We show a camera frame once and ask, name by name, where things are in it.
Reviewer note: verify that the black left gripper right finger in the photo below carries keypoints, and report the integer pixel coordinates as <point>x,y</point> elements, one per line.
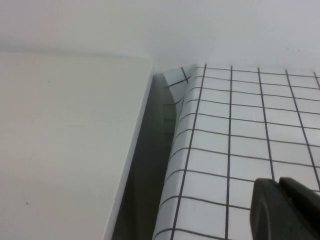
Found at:
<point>305,210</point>

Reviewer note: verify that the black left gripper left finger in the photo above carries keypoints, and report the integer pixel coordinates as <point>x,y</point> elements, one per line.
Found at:
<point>265,210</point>

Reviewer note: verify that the white black-checked tablecloth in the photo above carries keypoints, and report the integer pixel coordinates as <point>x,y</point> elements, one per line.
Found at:
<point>237,137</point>

